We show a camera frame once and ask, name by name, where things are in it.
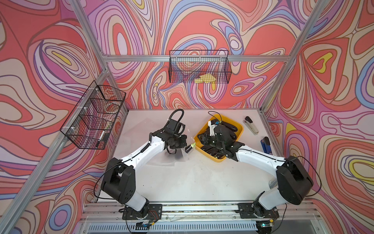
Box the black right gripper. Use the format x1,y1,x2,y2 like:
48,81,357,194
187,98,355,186
197,133,224,151

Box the clear zip-top plastic bag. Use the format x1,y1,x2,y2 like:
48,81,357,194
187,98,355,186
160,135,196,166

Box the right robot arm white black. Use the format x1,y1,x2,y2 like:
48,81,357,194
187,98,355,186
197,125,314,216

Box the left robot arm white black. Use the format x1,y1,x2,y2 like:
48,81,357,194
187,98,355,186
100,119,187,215

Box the yellow plastic tray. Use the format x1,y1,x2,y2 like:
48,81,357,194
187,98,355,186
194,112,243,162

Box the grey black stapler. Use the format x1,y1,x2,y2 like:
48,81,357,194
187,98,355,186
243,116,259,135

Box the blue black tool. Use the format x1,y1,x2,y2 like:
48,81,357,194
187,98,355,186
261,136,273,155

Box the yellow cloth in basket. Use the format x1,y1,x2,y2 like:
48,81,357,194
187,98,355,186
194,73,217,83

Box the aluminium horizontal back bar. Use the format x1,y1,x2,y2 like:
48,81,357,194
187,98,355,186
102,55,291,62

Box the black corrugated cable hose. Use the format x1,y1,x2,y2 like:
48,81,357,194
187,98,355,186
168,109,185,129

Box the black wire basket back wall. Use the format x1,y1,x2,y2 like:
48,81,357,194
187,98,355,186
168,49,232,84

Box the black wire basket wall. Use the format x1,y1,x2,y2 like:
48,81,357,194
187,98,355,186
168,49,232,84
60,81,126,150

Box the black wire basket left wall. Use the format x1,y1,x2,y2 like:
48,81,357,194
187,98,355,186
60,81,126,150

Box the aluminium frame post left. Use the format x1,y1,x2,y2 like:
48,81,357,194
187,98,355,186
1,1,124,234

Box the aluminium frame post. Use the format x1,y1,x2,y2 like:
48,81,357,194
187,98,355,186
260,0,330,113
1,1,124,234

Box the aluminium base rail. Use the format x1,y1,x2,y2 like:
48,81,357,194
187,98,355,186
74,201,328,234

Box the aluminium frame post right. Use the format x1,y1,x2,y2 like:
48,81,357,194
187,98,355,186
260,0,330,113

